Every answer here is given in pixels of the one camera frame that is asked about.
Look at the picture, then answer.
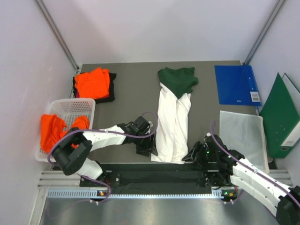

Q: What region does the blue plastic folder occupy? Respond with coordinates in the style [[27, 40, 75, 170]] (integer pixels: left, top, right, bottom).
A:
[[214, 65, 262, 106]]

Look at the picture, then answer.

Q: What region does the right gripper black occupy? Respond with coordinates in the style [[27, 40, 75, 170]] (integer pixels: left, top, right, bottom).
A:
[[182, 141, 218, 170]]

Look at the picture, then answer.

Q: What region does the green lever arch binder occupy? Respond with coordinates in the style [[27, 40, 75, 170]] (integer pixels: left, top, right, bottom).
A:
[[260, 74, 300, 158]]

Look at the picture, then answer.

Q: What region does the perforated cable duct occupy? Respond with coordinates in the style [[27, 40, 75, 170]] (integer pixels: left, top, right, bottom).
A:
[[47, 189, 237, 199]]

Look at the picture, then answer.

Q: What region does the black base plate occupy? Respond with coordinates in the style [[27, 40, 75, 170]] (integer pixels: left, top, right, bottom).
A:
[[79, 163, 235, 194]]

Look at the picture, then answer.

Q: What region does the crumpled orange t-shirt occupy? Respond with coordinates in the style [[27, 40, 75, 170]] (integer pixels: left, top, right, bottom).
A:
[[40, 114, 90, 153]]

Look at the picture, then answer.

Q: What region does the white green raglan t-shirt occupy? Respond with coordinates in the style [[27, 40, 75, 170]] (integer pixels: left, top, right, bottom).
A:
[[151, 67, 199, 164]]

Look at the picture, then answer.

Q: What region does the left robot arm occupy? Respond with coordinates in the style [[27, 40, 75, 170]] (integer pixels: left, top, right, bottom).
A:
[[50, 116, 158, 186]]

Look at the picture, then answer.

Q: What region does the translucent plastic sleeve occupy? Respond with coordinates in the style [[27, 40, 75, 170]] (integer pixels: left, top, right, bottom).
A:
[[219, 111, 270, 174]]

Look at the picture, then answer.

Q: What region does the white plastic basket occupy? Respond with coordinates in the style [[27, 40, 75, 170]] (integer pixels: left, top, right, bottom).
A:
[[35, 98, 96, 162]]

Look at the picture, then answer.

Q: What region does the orange t-shirt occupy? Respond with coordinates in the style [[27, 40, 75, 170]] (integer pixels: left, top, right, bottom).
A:
[[75, 67, 110, 99], [40, 114, 90, 153]]

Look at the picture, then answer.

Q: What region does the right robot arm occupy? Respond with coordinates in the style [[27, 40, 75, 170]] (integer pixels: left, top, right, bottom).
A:
[[182, 133, 300, 225]]

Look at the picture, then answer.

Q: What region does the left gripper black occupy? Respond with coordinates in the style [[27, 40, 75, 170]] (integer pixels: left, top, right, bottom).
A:
[[134, 131, 158, 157]]

